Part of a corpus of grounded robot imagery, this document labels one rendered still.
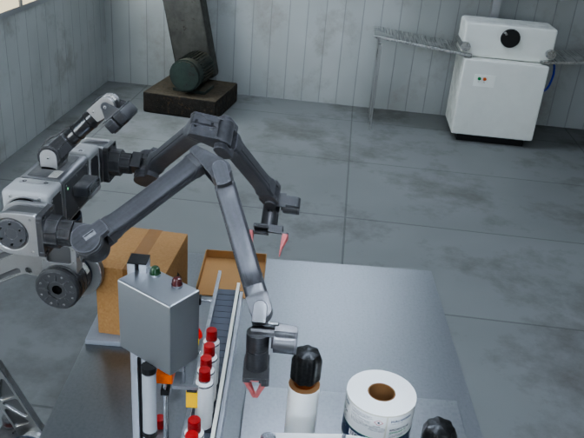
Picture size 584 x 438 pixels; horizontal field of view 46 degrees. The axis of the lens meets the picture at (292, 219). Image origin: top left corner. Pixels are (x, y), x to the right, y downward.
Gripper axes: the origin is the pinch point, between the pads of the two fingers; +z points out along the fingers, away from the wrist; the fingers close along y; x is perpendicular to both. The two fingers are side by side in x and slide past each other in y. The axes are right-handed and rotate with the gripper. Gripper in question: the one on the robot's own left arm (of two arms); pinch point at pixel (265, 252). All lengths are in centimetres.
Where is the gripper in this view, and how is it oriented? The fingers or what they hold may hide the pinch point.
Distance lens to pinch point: 237.2
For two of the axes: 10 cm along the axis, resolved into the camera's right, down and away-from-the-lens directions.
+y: 9.9, 1.2, -0.3
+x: 0.0, 2.2, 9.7
